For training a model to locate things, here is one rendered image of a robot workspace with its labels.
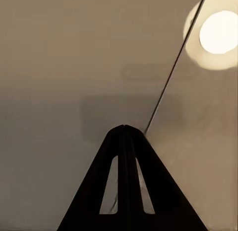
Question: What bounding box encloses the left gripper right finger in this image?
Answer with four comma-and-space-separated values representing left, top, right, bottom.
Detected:
124, 125, 208, 231

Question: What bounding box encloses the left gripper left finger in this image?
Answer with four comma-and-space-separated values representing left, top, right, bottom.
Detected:
58, 125, 132, 231

